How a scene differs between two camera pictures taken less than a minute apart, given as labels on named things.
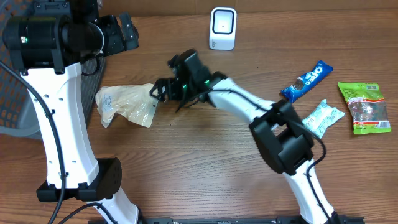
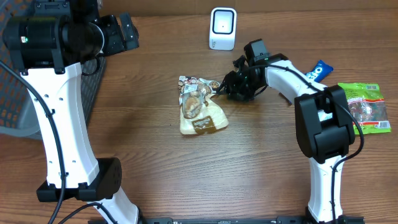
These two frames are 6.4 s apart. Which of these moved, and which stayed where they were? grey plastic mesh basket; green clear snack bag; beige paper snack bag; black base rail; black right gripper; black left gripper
Moved: black right gripper; beige paper snack bag
Stayed: grey plastic mesh basket; green clear snack bag; black base rail; black left gripper
